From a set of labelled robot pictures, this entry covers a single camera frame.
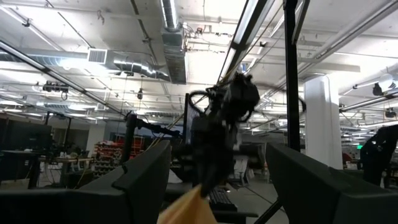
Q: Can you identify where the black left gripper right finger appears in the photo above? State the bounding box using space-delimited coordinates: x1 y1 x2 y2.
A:
266 142 398 224

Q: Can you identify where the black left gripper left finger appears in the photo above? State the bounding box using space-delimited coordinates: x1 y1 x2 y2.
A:
0 139 172 224

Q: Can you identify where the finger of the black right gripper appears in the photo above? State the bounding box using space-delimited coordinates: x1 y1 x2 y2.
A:
216 157 234 186
199 161 220 199

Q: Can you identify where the orange waffle cloth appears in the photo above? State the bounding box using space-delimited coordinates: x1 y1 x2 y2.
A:
156 184 219 224

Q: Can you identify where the backlit computer keyboard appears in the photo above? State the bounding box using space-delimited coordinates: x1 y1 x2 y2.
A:
208 186 239 213

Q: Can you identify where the red parts bin shelf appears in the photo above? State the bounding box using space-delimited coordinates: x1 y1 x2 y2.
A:
93 139 146 177

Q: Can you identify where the white building column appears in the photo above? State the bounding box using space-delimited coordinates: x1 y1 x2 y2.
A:
303 75 343 170

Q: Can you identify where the rectangular metal ventilation duct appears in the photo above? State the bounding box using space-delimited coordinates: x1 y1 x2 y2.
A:
159 0 188 85

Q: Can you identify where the black aluminium rig frame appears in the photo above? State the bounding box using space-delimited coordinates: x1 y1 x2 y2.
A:
217 0 311 153

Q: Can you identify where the round silver ventilation duct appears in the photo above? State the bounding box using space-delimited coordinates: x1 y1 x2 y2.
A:
105 51 171 82

